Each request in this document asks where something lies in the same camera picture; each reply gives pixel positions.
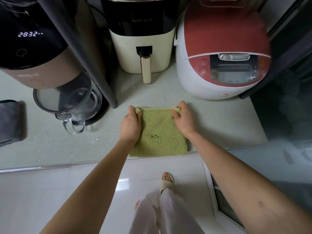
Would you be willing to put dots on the green towel with small print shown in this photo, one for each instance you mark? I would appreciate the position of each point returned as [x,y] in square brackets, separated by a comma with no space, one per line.
[158,143]

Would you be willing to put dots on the person's left forearm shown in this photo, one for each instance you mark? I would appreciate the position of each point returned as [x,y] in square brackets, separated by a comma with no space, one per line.
[92,192]

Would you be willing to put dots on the red and white rice cooker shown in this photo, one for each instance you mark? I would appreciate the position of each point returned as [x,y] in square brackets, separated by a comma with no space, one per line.
[219,34]

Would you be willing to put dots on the black and pink blender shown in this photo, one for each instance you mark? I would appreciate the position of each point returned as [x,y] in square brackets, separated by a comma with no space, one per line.
[24,53]

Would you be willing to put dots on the frosted glass sliding door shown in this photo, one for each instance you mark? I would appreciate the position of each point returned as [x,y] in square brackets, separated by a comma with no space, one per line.
[280,114]

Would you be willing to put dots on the person's right hand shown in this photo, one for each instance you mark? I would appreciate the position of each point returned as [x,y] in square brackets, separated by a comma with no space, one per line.
[185,121]

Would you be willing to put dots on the cream air fryer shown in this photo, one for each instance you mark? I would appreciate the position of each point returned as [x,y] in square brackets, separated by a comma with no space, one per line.
[126,53]

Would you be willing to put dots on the person's right forearm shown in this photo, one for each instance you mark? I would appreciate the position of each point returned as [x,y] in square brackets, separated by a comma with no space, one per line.
[243,187]

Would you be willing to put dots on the grey microfibre cloth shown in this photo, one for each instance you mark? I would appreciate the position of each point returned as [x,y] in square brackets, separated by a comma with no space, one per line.
[9,121]

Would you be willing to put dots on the clear glass blender jug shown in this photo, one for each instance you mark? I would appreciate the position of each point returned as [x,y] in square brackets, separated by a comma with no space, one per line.
[73,99]

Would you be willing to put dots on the person's left hand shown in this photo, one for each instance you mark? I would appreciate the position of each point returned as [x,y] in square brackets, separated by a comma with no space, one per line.
[130,129]

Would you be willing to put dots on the person's left foot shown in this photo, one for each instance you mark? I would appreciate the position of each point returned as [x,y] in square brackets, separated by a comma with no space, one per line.
[137,204]

